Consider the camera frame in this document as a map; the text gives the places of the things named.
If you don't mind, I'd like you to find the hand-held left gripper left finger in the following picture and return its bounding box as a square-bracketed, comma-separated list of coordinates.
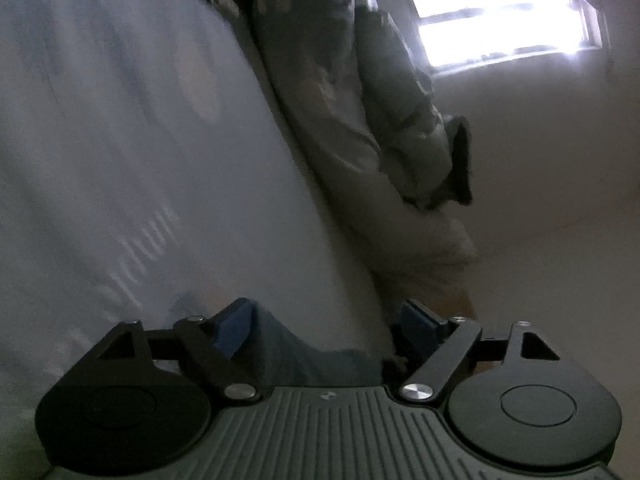
[75, 298, 262, 405]

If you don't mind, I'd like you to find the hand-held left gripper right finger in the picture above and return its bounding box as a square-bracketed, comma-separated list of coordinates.
[397, 300, 576, 405]

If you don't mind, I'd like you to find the dark blue shirt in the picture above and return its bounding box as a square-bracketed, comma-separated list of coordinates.
[170, 294, 412, 390]

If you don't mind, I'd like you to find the wooden bed board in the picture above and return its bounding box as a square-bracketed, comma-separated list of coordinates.
[425, 292, 478, 322]

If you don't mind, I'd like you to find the blue-grey quilt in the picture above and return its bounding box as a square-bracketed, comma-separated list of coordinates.
[162, 0, 475, 209]

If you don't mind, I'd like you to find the barred window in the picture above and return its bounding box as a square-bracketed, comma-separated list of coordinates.
[377, 0, 607, 77]

